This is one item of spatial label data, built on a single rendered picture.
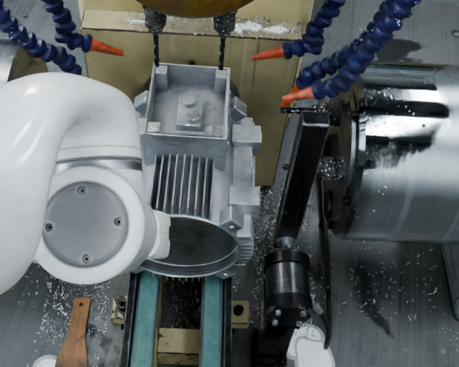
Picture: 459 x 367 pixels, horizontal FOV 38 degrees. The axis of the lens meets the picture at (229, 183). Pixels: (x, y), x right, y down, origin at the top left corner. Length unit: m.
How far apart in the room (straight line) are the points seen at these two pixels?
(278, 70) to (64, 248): 0.56
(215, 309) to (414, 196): 0.31
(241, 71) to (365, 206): 0.27
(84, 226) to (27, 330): 0.61
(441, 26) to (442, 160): 0.75
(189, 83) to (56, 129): 0.48
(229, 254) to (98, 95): 0.46
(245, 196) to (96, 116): 0.38
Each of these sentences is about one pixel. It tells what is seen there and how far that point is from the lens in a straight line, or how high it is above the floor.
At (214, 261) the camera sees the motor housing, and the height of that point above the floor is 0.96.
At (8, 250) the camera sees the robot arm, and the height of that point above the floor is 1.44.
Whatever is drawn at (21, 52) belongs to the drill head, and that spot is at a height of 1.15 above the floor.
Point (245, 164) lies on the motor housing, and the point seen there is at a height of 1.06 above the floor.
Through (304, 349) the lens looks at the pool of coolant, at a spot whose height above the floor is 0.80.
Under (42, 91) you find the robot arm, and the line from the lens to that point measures 0.45.
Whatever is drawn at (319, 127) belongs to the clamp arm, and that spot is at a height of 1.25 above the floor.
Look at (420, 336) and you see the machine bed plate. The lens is 1.11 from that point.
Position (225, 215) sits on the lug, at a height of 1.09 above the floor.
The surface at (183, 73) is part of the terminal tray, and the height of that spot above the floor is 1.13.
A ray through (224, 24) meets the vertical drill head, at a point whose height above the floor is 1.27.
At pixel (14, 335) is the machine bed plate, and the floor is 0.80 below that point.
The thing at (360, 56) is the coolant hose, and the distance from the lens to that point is 0.72.
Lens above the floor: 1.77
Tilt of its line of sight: 55 degrees down
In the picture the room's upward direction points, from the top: 6 degrees clockwise
